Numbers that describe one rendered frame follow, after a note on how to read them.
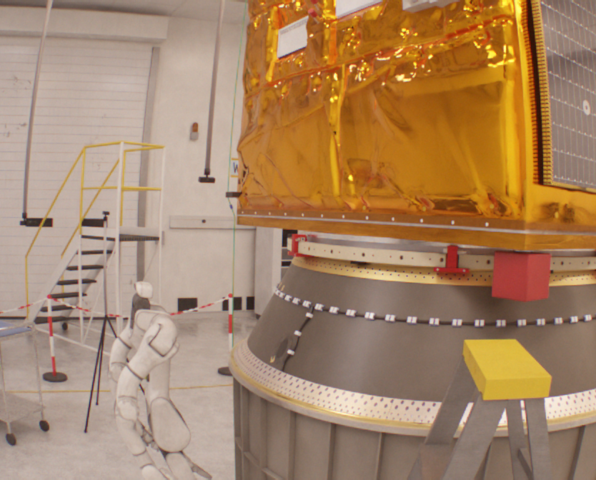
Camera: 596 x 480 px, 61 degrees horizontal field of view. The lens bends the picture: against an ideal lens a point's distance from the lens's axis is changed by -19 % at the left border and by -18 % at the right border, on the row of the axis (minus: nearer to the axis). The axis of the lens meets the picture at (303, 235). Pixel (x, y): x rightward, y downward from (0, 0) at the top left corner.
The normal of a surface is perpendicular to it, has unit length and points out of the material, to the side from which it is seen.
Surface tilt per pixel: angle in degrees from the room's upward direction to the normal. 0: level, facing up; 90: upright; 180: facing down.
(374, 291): 62
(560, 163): 90
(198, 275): 90
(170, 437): 91
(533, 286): 90
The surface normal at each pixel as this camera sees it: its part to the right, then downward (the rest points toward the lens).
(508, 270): -0.86, -0.01
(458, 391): -0.15, 0.09
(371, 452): -0.50, 0.01
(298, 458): -0.73, 0.00
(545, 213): 0.50, 0.16
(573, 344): 0.18, -0.43
